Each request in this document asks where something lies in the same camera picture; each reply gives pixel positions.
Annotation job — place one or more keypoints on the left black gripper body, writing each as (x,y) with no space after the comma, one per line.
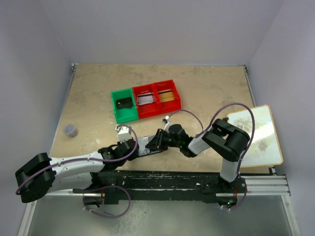
(135,155)

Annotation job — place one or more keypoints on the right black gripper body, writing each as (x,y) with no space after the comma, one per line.
(167,141)

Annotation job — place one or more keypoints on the black leather card holder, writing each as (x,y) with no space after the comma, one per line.
(143,151)

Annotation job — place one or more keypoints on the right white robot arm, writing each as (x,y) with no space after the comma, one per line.
(224,138)

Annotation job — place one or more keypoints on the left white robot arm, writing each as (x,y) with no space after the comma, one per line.
(43,174)

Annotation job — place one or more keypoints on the gold cards stack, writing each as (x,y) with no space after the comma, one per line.
(167,95)

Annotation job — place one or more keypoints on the silver cards stack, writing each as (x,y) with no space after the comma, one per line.
(145,98)

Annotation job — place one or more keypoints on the black card holder in bin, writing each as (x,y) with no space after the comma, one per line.
(124,103)

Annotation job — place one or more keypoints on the middle red plastic bin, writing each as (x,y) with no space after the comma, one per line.
(148,110)

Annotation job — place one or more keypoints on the red plastic bin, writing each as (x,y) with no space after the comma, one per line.
(167,106)
(148,110)

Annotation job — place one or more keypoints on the green plastic bin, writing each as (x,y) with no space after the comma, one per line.
(124,115)

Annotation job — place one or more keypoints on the right red plastic bin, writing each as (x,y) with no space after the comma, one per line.
(167,106)

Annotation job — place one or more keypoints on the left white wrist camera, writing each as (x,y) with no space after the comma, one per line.
(123,133)

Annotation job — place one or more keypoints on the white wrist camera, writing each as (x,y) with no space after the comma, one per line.
(123,133)
(166,121)

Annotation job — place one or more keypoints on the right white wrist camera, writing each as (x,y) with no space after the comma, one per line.
(166,121)

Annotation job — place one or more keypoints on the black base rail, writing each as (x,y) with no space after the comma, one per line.
(164,186)

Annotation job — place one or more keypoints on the white board wooden frame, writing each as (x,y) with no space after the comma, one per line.
(265,149)

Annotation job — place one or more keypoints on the aluminium frame profile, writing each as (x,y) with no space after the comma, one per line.
(261,185)

